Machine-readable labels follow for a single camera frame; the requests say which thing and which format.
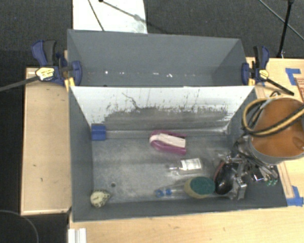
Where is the purple and white stapler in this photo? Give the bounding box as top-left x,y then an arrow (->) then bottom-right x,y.
148,130 -> 188,156

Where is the green and yellow round sponge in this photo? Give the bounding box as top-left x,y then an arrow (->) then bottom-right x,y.
183,176 -> 216,199

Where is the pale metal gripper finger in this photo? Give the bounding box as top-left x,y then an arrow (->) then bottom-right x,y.
218,153 -> 242,167
227,178 -> 248,201

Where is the black rounded object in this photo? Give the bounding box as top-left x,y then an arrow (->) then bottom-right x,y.
213,161 -> 236,196

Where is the pale yellow spotted lump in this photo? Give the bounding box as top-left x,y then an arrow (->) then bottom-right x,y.
90,189 -> 112,209

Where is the pale wood board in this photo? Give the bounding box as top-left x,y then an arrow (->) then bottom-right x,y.
20,67 -> 73,216

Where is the clear tube with blue cap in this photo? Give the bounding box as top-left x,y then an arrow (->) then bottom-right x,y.
154,183 -> 191,198

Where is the grey metal bin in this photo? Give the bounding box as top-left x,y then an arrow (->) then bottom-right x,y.
66,28 -> 288,222

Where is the blue rectangular block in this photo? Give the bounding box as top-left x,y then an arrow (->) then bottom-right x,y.
91,123 -> 107,141

